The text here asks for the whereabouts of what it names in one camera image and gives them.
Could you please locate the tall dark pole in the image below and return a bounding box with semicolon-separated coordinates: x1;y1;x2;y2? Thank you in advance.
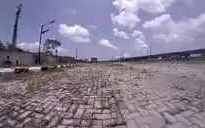
11;3;23;48

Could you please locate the grey brick paved ground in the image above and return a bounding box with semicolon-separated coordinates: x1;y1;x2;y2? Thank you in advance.
0;61;205;128

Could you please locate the long grey wall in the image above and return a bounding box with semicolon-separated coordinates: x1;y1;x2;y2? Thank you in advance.
0;49;76;70

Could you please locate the black and white kerb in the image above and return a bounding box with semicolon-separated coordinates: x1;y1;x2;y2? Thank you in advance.
0;63;77;76

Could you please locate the long elevated road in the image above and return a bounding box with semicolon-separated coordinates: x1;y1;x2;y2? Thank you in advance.
116;47;205;63

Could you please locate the tree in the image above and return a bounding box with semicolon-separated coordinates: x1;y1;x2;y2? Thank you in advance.
42;38;62;56

